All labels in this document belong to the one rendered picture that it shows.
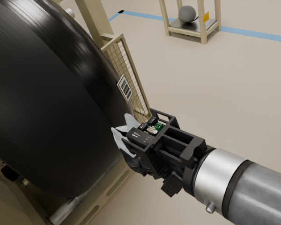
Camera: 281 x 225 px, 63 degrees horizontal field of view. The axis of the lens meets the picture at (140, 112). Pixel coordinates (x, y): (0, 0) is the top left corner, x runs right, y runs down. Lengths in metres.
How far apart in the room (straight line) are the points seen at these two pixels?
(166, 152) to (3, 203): 0.57
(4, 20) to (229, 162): 0.46
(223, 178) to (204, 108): 1.86
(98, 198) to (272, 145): 1.39
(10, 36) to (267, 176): 0.46
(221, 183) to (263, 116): 1.80
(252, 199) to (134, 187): 1.58
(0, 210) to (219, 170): 0.65
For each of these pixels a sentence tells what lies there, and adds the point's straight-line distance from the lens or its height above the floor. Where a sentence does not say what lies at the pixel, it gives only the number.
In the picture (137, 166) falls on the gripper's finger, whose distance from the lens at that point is 0.38.
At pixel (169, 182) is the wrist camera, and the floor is 1.23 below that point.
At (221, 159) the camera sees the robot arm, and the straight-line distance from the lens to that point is 0.30.
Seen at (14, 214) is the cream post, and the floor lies 0.99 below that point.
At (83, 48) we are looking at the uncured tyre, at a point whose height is 1.35.
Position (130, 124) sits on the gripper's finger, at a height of 1.26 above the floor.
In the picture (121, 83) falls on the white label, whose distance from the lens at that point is 0.55.
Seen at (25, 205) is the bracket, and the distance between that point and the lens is 0.89.
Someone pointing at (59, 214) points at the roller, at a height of 0.92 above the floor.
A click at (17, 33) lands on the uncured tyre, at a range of 0.51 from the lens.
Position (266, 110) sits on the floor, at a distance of 2.12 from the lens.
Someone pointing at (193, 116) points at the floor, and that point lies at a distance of 2.08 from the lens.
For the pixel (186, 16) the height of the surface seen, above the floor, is 0.26.
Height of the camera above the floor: 1.57
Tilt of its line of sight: 44 degrees down
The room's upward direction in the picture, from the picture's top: 23 degrees counter-clockwise
